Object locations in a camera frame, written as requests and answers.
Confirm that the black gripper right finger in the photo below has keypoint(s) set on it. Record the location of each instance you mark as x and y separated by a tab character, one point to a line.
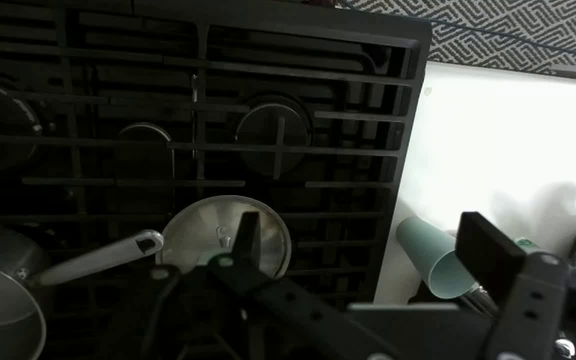
494	256

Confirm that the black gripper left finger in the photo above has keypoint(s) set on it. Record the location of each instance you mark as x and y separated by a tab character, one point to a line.
251	240

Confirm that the round steel pot lid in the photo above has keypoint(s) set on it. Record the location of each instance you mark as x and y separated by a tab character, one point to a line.
201	226

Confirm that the pale blue-green plastic cup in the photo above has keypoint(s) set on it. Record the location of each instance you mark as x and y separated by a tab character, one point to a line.
429	256

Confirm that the round black stove burner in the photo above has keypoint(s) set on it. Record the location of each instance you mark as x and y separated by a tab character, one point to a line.
261	131
1	122

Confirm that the small round stove burner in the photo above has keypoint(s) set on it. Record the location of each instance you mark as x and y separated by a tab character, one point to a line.
143	142

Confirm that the black gas stove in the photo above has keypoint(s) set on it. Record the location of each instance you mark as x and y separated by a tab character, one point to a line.
315	72

